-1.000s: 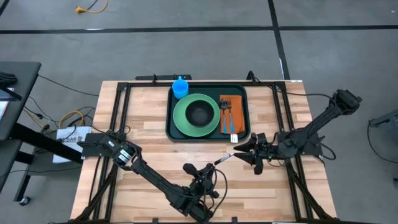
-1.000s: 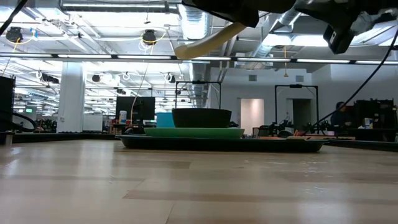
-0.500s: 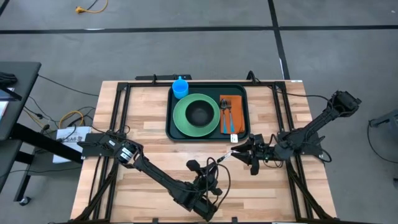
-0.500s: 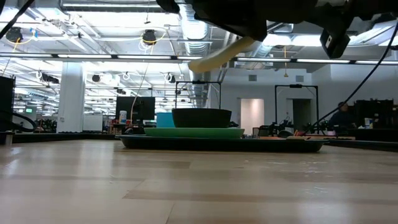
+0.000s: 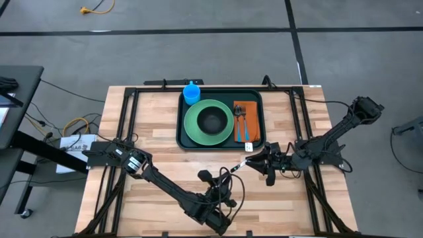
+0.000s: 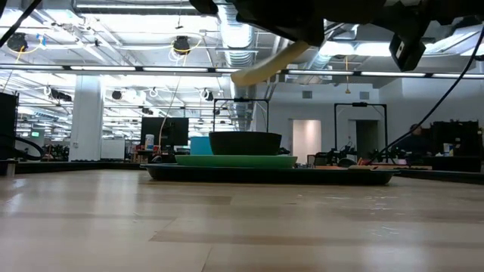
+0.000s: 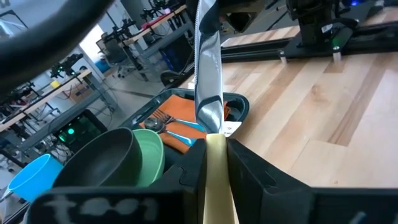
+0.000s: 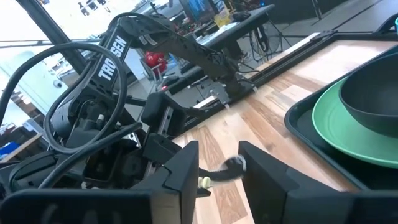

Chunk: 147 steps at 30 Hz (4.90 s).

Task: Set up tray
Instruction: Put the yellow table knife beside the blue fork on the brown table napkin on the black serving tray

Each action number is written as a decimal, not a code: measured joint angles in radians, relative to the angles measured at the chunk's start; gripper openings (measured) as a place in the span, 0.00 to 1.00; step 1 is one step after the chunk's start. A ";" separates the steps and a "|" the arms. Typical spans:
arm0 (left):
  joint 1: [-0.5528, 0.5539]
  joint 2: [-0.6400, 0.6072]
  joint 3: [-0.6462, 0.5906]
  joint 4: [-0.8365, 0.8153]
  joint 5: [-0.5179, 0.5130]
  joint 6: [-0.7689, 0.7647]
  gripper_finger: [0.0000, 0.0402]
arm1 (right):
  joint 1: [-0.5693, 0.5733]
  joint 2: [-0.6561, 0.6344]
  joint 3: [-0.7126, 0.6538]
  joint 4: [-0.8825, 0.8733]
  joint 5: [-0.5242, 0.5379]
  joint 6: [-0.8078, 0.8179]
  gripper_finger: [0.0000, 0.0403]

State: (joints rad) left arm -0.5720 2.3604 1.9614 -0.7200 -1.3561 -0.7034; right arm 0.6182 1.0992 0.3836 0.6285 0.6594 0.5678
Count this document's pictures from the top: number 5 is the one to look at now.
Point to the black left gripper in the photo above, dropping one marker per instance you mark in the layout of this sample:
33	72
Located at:
211	185

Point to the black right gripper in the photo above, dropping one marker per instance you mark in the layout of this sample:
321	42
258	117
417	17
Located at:
272	160

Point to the orange cloth napkin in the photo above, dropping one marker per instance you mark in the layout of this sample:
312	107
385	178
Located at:
252	119

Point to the green plate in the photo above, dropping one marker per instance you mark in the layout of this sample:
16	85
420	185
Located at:
191	132

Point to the black bowl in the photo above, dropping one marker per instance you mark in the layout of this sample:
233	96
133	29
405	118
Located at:
211	120

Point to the blue plastic mug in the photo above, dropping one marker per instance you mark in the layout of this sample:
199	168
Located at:
191	96

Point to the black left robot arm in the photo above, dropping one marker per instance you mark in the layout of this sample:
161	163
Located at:
172	191

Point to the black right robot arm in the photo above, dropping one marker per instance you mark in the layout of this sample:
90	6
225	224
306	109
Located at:
337	135

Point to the dark green tray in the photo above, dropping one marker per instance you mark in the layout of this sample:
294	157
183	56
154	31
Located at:
218	94

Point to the white tag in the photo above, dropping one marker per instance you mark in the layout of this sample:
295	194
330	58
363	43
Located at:
248	147

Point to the black table clamp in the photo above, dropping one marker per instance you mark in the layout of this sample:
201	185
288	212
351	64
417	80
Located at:
165	234
249	234

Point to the black power strip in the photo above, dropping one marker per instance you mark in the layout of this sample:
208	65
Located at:
172	82

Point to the white printed paper sheet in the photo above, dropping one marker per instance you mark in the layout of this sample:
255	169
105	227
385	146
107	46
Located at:
66	167

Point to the grey stand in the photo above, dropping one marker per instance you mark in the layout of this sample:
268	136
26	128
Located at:
409	125

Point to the black desk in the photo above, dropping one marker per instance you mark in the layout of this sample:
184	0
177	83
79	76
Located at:
20	99

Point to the white papers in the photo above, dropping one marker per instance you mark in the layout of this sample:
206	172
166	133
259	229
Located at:
2	112

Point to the black item on desk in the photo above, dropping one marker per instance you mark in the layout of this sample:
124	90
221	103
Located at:
8	84

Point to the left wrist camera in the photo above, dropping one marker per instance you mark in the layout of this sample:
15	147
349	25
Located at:
220	191

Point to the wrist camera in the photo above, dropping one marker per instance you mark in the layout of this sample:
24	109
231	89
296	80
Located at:
220	191
284	161

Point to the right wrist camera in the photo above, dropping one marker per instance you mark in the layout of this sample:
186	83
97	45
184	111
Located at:
284	161

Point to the black bracket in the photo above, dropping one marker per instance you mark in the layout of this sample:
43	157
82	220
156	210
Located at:
268	81

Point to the black aluminium table frame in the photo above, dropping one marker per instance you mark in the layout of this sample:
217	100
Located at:
129	91

